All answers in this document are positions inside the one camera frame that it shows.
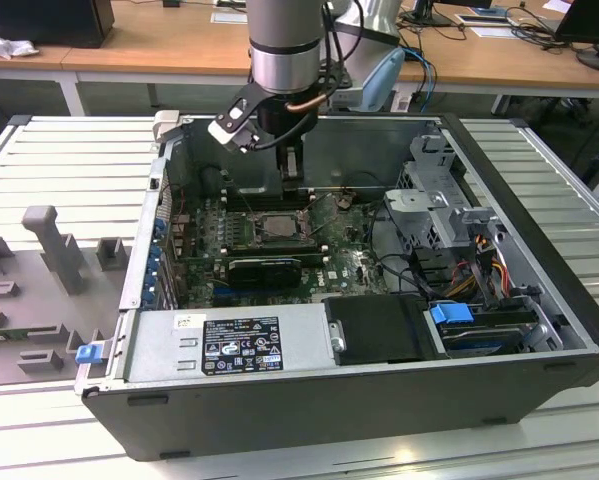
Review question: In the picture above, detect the black round board component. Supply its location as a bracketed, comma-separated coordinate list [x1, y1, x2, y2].
[201, 167, 225, 196]

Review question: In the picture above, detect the wooden desk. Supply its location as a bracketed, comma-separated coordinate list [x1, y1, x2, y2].
[0, 0, 599, 119]

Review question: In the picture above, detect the grey metal drive cage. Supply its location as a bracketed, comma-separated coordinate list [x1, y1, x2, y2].
[383, 133, 510, 251]

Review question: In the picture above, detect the black open PC case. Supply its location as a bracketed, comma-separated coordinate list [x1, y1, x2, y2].
[73, 110, 599, 464]

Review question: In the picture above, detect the CPU socket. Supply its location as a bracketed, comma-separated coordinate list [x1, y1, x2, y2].
[247, 208, 316, 247]

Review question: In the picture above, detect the black graphics card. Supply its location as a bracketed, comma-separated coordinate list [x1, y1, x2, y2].
[227, 257, 303, 289]

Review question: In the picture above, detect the grey parts rack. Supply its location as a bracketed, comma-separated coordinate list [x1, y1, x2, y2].
[0, 204, 133, 389]

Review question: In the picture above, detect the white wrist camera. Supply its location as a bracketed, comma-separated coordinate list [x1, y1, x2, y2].
[207, 94, 263, 154]

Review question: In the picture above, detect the grey power supply unit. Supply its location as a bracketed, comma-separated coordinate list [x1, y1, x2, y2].
[126, 305, 338, 384]

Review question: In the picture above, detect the blue cable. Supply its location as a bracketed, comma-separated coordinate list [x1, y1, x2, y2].
[403, 45, 438, 97]

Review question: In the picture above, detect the yellow red wire bundle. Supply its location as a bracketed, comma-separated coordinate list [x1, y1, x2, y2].
[448, 237, 511, 301]

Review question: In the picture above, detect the black label sticker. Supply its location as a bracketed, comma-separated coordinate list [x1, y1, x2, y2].
[201, 315, 282, 375]

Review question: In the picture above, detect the black RAM slot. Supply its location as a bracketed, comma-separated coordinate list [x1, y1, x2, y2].
[183, 251, 330, 266]
[221, 240, 323, 254]
[226, 198, 315, 211]
[227, 186, 316, 200]

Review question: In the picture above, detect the crumpled white paper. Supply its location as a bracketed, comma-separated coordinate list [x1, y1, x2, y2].
[0, 28, 40, 60]

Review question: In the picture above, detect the hard disk in blue carrier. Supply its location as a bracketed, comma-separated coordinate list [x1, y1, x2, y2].
[428, 299, 528, 359]

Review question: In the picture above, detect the black computer tower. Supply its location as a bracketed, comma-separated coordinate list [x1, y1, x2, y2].
[0, 0, 115, 50]

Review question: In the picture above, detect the black monitor with stand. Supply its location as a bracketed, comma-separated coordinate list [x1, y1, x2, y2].
[553, 0, 599, 75]

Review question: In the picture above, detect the blue case latch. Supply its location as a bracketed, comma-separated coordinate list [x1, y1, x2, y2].
[76, 343, 104, 365]

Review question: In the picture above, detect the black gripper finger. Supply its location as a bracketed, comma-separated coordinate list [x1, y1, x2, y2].
[276, 137, 305, 194]

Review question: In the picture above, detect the green motherboard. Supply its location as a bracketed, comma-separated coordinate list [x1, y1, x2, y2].
[178, 192, 395, 309]

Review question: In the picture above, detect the black plastic shroud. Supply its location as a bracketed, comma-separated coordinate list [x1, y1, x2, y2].
[323, 294, 448, 366]

